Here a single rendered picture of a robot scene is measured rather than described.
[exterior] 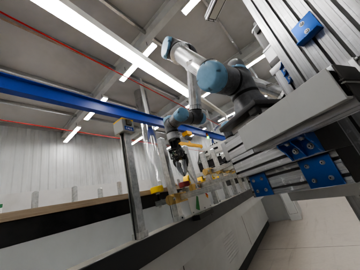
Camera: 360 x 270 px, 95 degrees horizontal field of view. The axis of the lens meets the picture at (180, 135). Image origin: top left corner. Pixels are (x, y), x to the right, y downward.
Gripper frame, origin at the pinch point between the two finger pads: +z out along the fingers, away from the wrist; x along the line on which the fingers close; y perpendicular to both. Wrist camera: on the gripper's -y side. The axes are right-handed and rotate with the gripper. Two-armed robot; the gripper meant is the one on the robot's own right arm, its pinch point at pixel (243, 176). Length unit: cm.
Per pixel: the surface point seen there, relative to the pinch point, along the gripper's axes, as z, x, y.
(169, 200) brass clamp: 1.8, -33.6, -30.9
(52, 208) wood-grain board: -6, -78, -50
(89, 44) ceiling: -417, 67, -264
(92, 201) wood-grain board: -6, -63, -50
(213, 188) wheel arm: 2.1, -26.5, -8.4
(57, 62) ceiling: -417, 32, -366
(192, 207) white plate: 8.8, -17.6, -28.8
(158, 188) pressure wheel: -6, -27, -43
